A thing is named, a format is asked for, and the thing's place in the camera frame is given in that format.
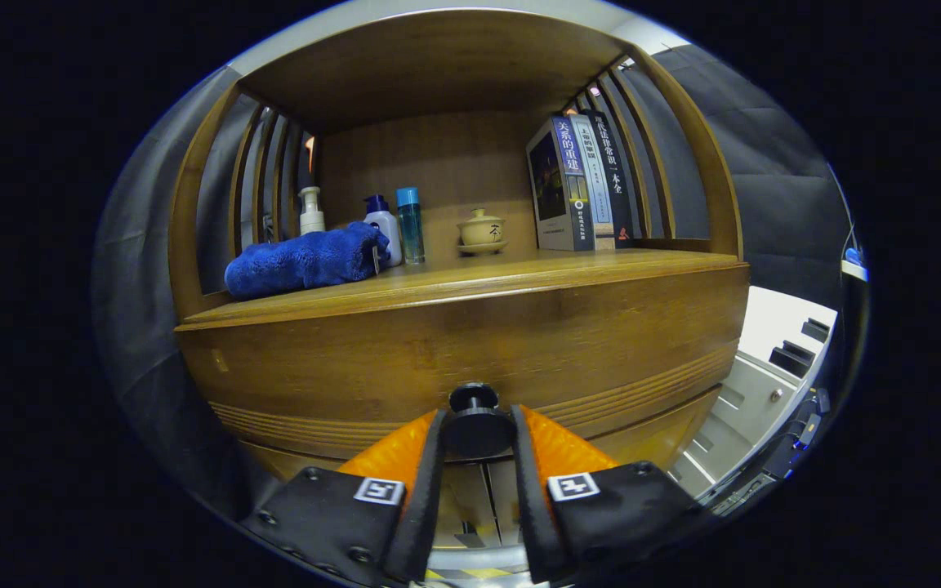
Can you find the book with blue spine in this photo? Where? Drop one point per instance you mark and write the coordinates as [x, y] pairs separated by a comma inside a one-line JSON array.
[[573, 188]]

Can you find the book with black spine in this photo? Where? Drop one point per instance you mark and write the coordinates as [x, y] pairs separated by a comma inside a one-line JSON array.
[[617, 188]]

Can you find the book with white spine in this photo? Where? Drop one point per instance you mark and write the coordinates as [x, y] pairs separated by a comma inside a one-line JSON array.
[[597, 180]]

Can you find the white side table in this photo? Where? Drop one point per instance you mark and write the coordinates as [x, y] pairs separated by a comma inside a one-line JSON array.
[[853, 269]]

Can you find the wooden drawer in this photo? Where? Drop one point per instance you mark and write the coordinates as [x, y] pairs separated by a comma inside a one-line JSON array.
[[438, 351]]

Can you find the white lotion bottle blue cap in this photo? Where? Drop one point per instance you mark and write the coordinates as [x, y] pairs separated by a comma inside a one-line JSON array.
[[385, 224]]

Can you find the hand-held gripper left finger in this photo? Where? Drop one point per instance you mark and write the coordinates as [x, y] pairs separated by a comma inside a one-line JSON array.
[[421, 506]]

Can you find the yellow black floor tape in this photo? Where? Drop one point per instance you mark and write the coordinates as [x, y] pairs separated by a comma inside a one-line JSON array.
[[479, 573]]

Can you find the white pump bottle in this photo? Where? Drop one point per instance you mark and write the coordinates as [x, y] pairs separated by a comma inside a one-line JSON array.
[[312, 219]]

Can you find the black drawer knob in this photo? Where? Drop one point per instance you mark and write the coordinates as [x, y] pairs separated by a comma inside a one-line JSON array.
[[477, 429]]

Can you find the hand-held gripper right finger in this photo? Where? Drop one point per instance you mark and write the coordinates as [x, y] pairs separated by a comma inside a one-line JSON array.
[[532, 506]]

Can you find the beige lidded tea cup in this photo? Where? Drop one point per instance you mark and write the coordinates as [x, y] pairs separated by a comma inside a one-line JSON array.
[[482, 231]]

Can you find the blue towel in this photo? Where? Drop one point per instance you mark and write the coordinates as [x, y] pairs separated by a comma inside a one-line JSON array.
[[299, 261]]

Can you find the wooden cabinet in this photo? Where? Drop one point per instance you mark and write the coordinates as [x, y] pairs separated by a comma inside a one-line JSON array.
[[438, 65]]

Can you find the white cabinet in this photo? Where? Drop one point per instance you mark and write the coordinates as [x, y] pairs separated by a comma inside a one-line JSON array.
[[748, 392]]

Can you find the teal bottle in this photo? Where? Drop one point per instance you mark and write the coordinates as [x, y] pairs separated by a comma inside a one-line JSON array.
[[411, 229]]

